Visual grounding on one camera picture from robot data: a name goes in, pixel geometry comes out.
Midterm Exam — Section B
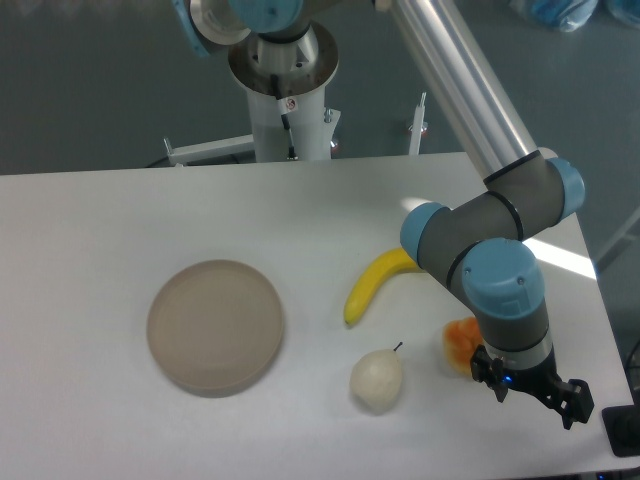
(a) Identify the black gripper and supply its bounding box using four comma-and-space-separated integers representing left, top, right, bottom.
470, 343, 595, 430

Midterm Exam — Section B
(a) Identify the yellow banana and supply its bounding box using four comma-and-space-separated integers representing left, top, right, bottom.
343, 247, 421, 328

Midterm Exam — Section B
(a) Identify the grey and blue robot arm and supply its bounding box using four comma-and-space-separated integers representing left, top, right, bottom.
173, 1, 594, 428

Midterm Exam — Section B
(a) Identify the orange knotted bread roll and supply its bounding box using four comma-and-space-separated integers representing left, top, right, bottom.
442, 317, 483, 377

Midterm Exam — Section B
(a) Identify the black device at table edge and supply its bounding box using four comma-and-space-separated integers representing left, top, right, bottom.
601, 405, 639, 458

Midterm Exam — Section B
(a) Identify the white pear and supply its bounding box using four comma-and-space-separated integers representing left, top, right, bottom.
349, 341, 404, 415

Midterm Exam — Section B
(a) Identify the beige round plate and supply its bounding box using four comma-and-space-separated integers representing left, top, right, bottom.
146, 260, 285, 397

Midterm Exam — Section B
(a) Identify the blue plastic bag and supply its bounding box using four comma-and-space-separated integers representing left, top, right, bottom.
507, 0, 599, 33
605, 0, 640, 29

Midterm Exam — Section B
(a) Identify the white pedestal support leg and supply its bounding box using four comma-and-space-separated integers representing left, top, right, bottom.
408, 92, 428, 156

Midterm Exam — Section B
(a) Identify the black cable on pedestal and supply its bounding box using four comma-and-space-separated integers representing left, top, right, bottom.
269, 73, 300, 161

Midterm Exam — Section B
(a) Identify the white pedestal base bar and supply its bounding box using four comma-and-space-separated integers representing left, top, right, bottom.
163, 134, 254, 166

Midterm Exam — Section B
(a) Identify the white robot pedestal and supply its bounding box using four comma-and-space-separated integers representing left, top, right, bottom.
228, 21, 341, 163

